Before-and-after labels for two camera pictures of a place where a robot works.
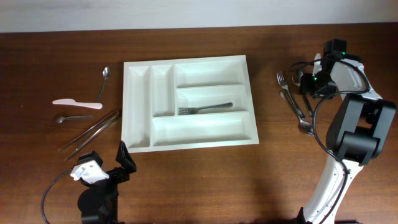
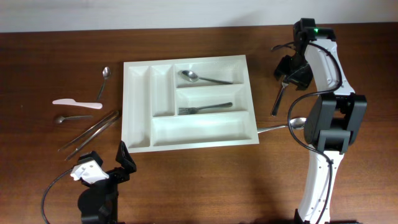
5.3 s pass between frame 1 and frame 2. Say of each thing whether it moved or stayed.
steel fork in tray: stayed
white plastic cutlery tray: stayed
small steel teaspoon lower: stayed
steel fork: moved
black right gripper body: moved
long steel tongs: stayed
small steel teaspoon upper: stayed
